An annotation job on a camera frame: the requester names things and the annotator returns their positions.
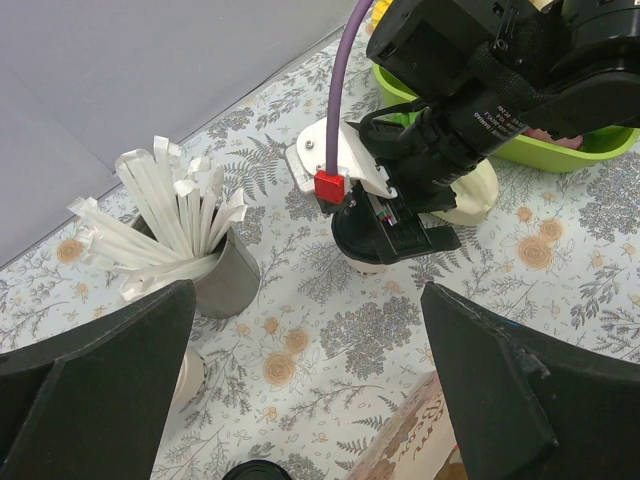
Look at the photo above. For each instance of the brown paper bag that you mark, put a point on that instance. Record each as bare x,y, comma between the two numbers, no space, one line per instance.
418,441

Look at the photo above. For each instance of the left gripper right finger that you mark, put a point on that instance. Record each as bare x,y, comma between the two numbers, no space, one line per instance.
525,405

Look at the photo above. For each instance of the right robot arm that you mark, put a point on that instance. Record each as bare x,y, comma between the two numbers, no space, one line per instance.
484,72

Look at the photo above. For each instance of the white paper coffee cup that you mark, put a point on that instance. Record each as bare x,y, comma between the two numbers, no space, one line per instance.
366,269

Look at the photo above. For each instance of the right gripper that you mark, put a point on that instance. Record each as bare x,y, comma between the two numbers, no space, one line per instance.
428,146

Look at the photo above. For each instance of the black cup lid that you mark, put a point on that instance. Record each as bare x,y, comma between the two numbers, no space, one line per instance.
359,236

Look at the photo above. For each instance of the grey straw holder cup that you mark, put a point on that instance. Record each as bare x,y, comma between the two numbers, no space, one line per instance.
226,281

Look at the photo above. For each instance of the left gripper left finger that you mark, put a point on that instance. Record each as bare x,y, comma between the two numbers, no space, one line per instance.
92,402

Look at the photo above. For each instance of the yellow napa cabbage toy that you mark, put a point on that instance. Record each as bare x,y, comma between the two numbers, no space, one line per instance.
379,9

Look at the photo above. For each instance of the floral table mat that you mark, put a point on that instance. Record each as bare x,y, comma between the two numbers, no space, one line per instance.
310,372

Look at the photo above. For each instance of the stack of paper cups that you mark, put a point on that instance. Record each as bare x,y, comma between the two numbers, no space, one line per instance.
191,379

